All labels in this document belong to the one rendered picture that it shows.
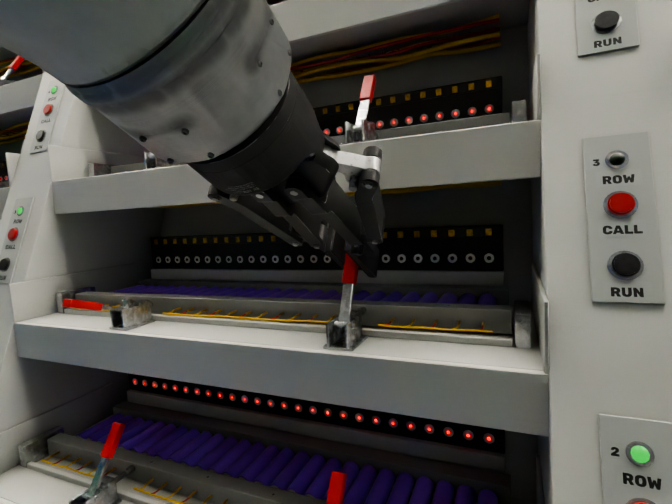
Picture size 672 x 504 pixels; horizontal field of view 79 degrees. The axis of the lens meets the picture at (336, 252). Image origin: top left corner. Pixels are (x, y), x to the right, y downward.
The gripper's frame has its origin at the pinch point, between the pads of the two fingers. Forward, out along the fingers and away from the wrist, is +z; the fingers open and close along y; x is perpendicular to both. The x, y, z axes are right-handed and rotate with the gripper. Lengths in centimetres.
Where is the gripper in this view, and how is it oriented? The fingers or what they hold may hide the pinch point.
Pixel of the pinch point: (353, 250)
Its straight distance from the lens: 38.3
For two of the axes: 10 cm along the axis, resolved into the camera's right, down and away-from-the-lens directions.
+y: 9.2, -0.1, -4.0
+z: 3.7, 3.8, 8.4
